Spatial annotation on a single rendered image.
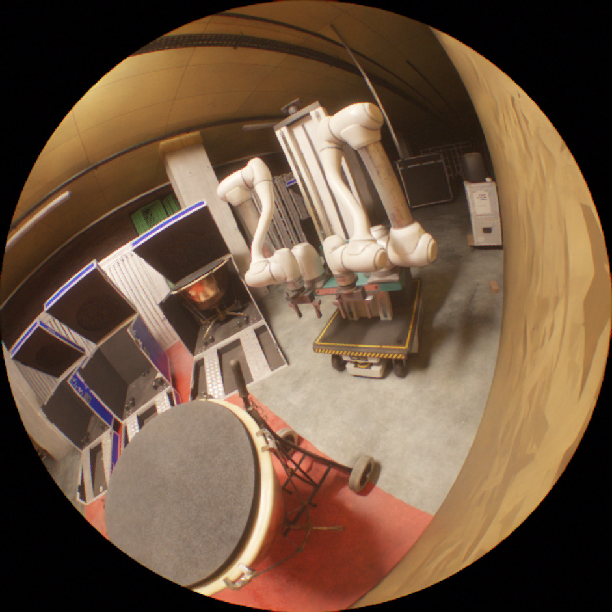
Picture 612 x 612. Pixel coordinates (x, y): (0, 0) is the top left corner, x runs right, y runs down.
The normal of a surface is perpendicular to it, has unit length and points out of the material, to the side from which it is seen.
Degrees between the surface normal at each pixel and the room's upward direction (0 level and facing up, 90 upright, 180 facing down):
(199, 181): 90
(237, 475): 0
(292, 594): 0
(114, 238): 90
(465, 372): 0
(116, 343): 90
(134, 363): 90
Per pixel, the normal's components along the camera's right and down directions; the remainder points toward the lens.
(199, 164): 0.64, 0.11
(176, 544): -0.36, -0.83
